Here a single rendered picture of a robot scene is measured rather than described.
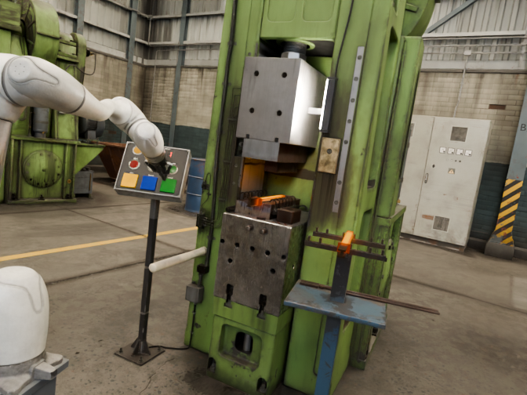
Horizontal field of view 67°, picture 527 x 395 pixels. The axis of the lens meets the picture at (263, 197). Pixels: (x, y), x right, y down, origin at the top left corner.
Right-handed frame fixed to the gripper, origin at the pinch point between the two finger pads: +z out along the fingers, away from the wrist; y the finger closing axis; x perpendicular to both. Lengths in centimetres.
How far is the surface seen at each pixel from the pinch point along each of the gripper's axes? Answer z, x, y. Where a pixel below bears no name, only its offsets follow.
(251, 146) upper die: -0.5, 21.4, 39.8
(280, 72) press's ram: -23, 51, 49
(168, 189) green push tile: 12.5, -2.0, 0.6
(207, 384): 56, -91, 33
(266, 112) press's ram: -11, 35, 45
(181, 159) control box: 13.2, 16.1, 3.7
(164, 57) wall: 685, 645, -259
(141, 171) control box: 13.2, 6.3, -15.2
